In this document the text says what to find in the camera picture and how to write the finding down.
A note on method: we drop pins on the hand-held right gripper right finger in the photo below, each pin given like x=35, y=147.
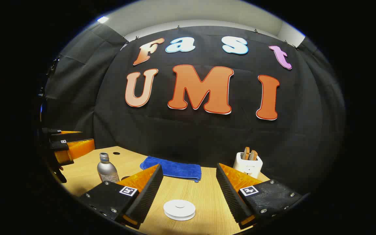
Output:
x=232, y=195

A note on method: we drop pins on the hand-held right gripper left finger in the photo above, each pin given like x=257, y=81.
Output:
x=147, y=195

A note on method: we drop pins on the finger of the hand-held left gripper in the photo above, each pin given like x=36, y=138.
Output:
x=57, y=145
x=70, y=137

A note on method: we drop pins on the white teacup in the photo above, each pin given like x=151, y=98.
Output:
x=191, y=213

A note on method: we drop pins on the silver water bottle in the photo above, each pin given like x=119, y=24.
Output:
x=107, y=171

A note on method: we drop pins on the white toaster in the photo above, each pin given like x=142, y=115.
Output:
x=248, y=168

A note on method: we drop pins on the blue folded towel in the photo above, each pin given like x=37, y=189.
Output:
x=175, y=169

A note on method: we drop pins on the white saucer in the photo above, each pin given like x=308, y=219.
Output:
x=180, y=219

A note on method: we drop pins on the toasted bread slice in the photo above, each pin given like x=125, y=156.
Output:
x=253, y=155
x=246, y=153

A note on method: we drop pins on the ceiling light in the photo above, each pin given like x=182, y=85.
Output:
x=102, y=19

